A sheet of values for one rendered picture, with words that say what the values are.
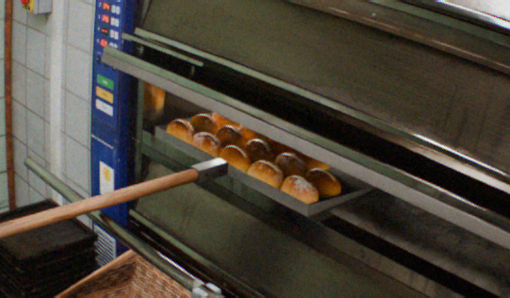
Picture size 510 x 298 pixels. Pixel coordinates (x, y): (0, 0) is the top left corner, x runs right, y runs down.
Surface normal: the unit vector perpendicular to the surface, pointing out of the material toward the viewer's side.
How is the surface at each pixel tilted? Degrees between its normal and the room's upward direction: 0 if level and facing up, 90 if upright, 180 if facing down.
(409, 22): 90
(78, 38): 90
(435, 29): 90
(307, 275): 70
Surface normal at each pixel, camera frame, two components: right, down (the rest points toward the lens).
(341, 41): -0.65, -0.12
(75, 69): -0.72, 0.21
